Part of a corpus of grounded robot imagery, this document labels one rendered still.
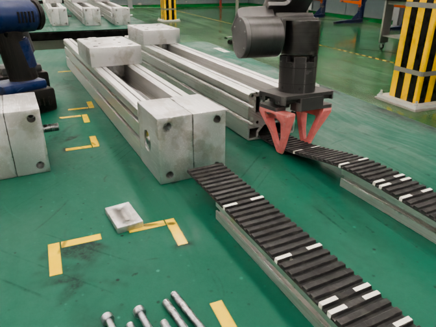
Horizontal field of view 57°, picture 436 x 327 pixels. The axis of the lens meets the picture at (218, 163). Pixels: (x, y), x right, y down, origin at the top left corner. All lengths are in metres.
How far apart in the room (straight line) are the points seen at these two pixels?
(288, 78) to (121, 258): 0.36
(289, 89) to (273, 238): 0.29
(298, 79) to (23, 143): 0.40
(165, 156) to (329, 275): 0.28
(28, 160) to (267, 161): 0.35
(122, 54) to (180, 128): 0.41
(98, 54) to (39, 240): 0.52
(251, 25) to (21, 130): 0.35
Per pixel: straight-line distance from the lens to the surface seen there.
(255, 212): 0.43
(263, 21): 0.60
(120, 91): 0.71
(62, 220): 0.51
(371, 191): 0.55
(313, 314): 0.36
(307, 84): 0.63
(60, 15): 2.61
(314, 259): 0.38
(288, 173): 0.60
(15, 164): 0.63
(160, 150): 0.54
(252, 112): 0.70
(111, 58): 0.92
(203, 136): 0.56
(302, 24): 0.62
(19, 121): 0.61
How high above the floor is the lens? 1.04
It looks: 25 degrees down
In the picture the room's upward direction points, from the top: straight up
